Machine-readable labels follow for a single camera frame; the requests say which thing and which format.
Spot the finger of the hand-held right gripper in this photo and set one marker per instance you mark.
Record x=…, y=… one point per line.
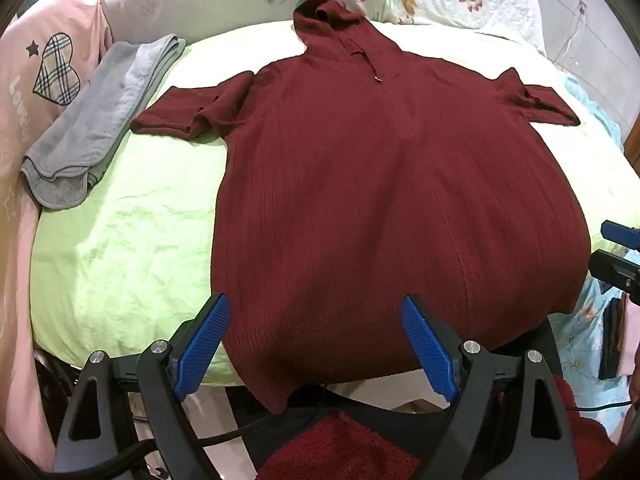
x=614, y=267
x=620, y=233

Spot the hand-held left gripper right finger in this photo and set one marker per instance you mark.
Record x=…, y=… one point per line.
x=430, y=352

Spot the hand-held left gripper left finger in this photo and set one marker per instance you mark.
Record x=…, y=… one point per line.
x=200, y=347

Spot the maroon knit hooded sweater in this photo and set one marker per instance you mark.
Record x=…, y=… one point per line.
x=375, y=185

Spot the dark folded clothes stack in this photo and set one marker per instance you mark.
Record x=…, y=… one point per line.
x=612, y=340

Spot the light blue floral sheet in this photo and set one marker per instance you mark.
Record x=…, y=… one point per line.
x=585, y=330

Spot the light green bed sheet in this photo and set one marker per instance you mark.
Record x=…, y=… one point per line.
x=140, y=240

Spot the grey folded towel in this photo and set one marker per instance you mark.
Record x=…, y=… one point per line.
x=100, y=110

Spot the pink heart print pillow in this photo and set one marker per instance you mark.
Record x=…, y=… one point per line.
x=20, y=125

